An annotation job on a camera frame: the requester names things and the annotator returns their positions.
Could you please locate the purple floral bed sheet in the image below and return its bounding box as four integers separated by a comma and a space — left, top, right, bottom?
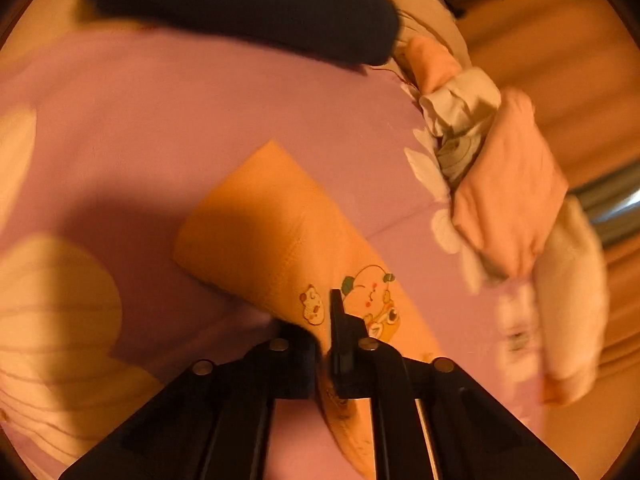
0, 25, 551, 480

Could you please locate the peach cartoon print garment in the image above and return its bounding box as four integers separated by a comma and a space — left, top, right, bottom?
172, 140, 443, 478

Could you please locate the pink garment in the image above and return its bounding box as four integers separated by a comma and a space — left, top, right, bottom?
400, 35, 570, 283

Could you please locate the dark navy cloth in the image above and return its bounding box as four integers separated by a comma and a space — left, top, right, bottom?
75, 0, 401, 67

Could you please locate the white pillow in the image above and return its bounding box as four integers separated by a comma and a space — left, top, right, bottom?
532, 199, 610, 407

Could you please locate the metal bar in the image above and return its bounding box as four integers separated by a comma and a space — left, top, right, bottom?
569, 159, 640, 247

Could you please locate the white grey striped garment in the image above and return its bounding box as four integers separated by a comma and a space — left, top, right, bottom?
417, 66, 502, 186

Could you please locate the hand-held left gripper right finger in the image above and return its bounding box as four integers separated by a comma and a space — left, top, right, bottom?
326, 289, 577, 480

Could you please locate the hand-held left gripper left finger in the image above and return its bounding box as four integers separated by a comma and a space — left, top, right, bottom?
59, 327, 319, 480

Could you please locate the beige cloth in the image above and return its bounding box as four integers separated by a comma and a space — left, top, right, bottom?
370, 0, 472, 70

